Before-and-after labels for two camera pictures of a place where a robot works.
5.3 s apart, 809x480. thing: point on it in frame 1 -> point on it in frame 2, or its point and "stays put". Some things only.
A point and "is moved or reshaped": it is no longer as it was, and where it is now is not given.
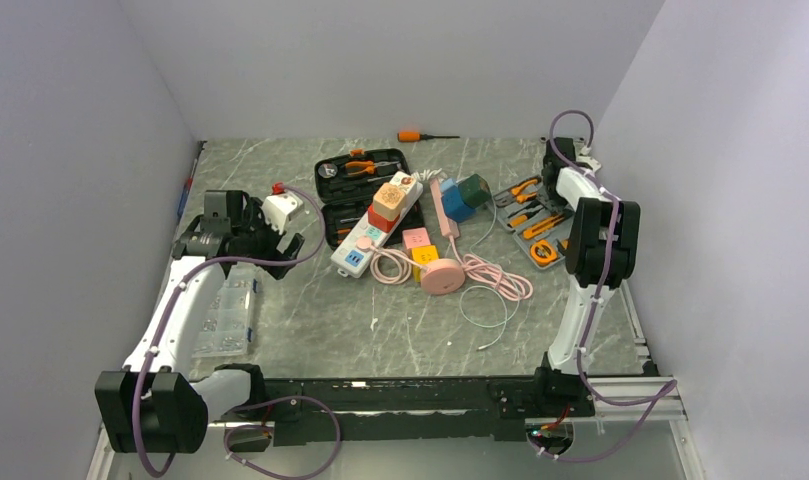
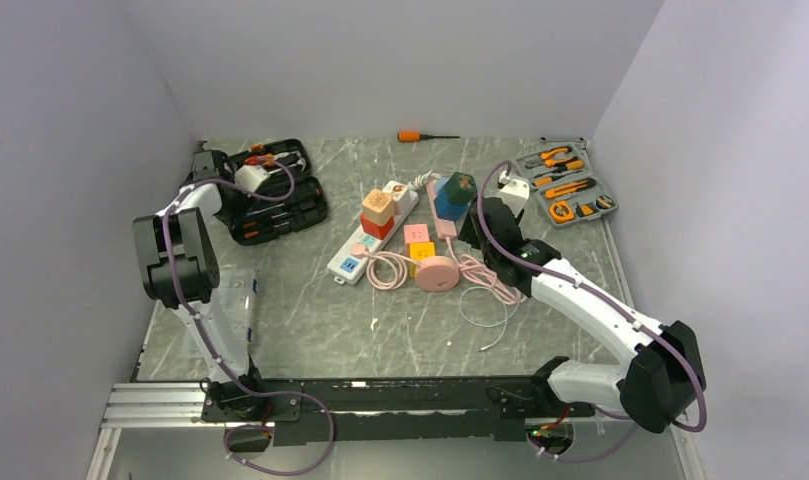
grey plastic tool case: [537, 227] is moved or reshaped
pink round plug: [363, 243] is moved or reshaped
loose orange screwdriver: [412, 136] stays put
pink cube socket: [415, 237] stays put
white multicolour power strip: [393, 203] is moved or reshaped
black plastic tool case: [345, 185] -> [272, 192]
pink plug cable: [387, 265] is moved or reshaped
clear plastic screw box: [225, 329] stays put
